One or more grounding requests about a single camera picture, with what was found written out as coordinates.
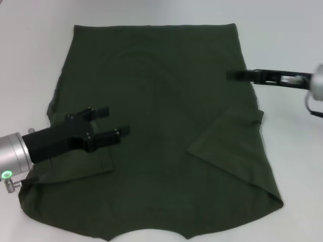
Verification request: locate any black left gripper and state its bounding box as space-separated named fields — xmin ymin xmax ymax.
xmin=22 ymin=106 xmax=131 ymax=165

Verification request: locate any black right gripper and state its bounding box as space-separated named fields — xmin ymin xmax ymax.
xmin=226 ymin=69 xmax=314 ymax=91

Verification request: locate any dark green shirt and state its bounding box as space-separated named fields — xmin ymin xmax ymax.
xmin=19 ymin=23 xmax=285 ymax=240

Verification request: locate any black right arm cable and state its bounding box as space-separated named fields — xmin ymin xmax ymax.
xmin=304 ymin=92 xmax=323 ymax=117

